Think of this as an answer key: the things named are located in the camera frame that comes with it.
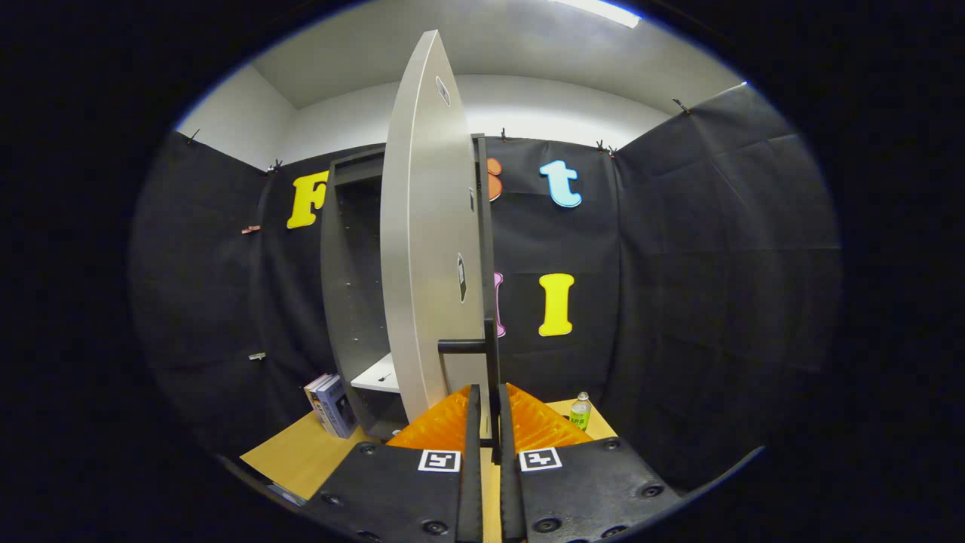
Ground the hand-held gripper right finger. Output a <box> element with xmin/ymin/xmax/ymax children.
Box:
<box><xmin>498</xmin><ymin>382</ymin><xmax>683</xmax><ymax>543</ymax></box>

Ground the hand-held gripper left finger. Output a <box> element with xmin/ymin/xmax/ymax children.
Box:
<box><xmin>302</xmin><ymin>383</ymin><xmax>483</xmax><ymax>543</ymax></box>

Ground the black door handle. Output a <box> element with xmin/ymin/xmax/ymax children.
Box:
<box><xmin>437</xmin><ymin>317</ymin><xmax>503</xmax><ymax>462</ymax></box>

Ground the dark grey shoe cabinet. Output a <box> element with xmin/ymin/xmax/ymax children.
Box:
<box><xmin>320</xmin><ymin>146</ymin><xmax>412</xmax><ymax>442</ymax></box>

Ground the blue cover book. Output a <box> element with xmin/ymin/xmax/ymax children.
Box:
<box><xmin>313</xmin><ymin>376</ymin><xmax>359</xmax><ymax>440</ymax></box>

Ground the long ceiling light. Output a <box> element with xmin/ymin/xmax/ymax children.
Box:
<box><xmin>554</xmin><ymin>0</ymin><xmax>642</xmax><ymax>29</ymax></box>

